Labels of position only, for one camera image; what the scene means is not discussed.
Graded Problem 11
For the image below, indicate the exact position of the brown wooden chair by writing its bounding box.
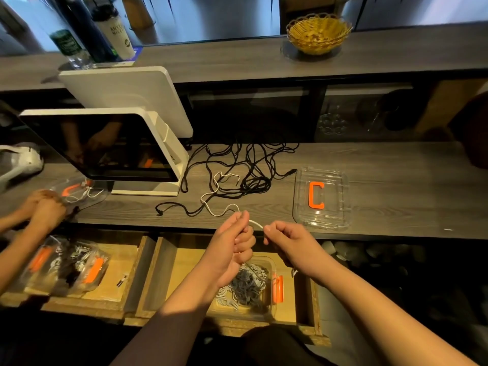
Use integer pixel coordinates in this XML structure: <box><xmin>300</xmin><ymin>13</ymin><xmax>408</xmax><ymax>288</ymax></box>
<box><xmin>278</xmin><ymin>0</ymin><xmax>340</xmax><ymax>34</ymax></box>

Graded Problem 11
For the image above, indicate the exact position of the bundle of black cables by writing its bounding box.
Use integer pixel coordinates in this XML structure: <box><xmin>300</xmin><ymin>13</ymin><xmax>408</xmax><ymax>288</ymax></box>
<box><xmin>183</xmin><ymin>143</ymin><xmax>300</xmax><ymax>199</ymax></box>

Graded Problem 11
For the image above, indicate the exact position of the white headset device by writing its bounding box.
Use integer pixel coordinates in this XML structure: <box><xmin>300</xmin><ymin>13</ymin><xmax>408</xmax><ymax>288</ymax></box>
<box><xmin>0</xmin><ymin>144</ymin><xmax>44</xmax><ymax>193</ymax></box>

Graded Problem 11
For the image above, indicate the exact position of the clear container drawer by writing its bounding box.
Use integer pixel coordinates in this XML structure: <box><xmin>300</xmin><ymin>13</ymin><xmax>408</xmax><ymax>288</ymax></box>
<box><xmin>19</xmin><ymin>236</ymin><xmax>111</xmax><ymax>296</ymax></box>
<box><xmin>212</xmin><ymin>255</ymin><xmax>287</xmax><ymax>317</ymax></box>

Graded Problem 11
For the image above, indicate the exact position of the grey wooden bar counter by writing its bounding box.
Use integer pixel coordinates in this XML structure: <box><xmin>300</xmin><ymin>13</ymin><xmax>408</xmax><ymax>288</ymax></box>
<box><xmin>0</xmin><ymin>22</ymin><xmax>488</xmax><ymax>92</ymax></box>

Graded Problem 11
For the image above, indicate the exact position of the white paper coffee cup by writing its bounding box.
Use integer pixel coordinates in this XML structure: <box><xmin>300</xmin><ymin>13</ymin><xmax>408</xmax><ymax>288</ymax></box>
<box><xmin>91</xmin><ymin>4</ymin><xmax>137</xmax><ymax>62</ymax></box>

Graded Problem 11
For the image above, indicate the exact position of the black thermos bottle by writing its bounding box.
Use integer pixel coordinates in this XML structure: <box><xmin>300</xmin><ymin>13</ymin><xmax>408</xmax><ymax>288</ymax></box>
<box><xmin>53</xmin><ymin>0</ymin><xmax>119</xmax><ymax>64</ymax></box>

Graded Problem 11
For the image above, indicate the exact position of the another person's forearm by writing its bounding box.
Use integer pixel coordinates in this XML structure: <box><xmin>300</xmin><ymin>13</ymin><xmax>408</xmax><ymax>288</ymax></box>
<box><xmin>0</xmin><ymin>225</ymin><xmax>48</xmax><ymax>296</ymax></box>
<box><xmin>0</xmin><ymin>213</ymin><xmax>24</xmax><ymax>235</ymax></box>

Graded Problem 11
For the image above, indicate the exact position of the clear plastic water bottle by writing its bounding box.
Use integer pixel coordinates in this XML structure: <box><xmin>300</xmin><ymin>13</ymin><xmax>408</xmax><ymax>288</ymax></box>
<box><xmin>38</xmin><ymin>4</ymin><xmax>91</xmax><ymax>69</ymax></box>

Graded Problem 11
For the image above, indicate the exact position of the pile of white containers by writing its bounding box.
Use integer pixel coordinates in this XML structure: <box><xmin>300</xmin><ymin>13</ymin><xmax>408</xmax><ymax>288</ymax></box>
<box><xmin>320</xmin><ymin>240</ymin><xmax>398</xmax><ymax>265</ymax></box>

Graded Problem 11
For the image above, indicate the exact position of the black cable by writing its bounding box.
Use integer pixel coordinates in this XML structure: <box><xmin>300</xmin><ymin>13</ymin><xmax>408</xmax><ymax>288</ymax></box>
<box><xmin>155</xmin><ymin>200</ymin><xmax>205</xmax><ymax>218</ymax></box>

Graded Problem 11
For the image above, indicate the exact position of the pile of cables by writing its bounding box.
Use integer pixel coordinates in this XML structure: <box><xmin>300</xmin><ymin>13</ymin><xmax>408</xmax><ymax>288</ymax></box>
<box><xmin>65</xmin><ymin>182</ymin><xmax>105</xmax><ymax>204</ymax></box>

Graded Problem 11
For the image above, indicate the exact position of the person's left hand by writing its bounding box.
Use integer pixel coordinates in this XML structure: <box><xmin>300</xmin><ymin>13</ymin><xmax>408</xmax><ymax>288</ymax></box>
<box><xmin>202</xmin><ymin>210</ymin><xmax>258</xmax><ymax>290</ymax></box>

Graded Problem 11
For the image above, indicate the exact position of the white customer display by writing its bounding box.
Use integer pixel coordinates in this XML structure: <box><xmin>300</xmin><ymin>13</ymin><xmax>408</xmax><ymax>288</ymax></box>
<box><xmin>58</xmin><ymin>66</ymin><xmax>194</xmax><ymax>139</ymax></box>

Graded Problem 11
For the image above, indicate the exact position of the white touchscreen monitor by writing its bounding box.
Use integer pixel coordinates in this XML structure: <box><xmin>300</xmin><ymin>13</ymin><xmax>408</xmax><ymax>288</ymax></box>
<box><xmin>20</xmin><ymin>108</ymin><xmax>189</xmax><ymax>197</ymax></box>

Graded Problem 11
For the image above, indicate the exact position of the wooden drawer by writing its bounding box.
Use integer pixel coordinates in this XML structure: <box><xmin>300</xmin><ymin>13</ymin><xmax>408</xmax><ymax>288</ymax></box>
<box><xmin>126</xmin><ymin>234</ymin><xmax>330</xmax><ymax>346</ymax></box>
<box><xmin>0</xmin><ymin>228</ymin><xmax>157</xmax><ymax>321</ymax></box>

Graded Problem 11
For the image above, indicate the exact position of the clear lid orange handle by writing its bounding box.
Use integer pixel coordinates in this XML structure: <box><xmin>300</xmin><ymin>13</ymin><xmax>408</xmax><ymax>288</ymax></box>
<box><xmin>47</xmin><ymin>175</ymin><xmax>108</xmax><ymax>216</ymax></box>
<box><xmin>293</xmin><ymin>166</ymin><xmax>352</xmax><ymax>229</ymax></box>

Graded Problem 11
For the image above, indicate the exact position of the flat cardboard sheet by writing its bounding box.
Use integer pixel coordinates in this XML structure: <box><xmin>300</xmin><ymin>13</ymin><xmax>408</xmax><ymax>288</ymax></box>
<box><xmin>415</xmin><ymin>78</ymin><xmax>485</xmax><ymax>134</ymax></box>

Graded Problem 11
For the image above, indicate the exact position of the yellow woven basket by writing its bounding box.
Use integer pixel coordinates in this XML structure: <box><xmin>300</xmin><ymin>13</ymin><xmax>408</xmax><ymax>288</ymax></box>
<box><xmin>286</xmin><ymin>13</ymin><xmax>354</xmax><ymax>56</ymax></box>

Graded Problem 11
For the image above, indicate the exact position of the person's right forearm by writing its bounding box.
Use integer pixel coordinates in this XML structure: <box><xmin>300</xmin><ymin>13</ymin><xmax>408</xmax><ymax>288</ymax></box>
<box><xmin>316</xmin><ymin>259</ymin><xmax>477</xmax><ymax>366</ymax></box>

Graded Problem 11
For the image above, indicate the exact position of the person's right hand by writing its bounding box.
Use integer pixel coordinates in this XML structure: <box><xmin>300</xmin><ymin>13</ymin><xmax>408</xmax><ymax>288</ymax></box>
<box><xmin>263</xmin><ymin>220</ymin><xmax>337</xmax><ymax>281</ymax></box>

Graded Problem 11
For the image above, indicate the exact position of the person's left forearm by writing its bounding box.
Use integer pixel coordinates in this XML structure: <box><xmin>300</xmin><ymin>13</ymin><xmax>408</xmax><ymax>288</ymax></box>
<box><xmin>110</xmin><ymin>274</ymin><xmax>230</xmax><ymax>366</ymax></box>

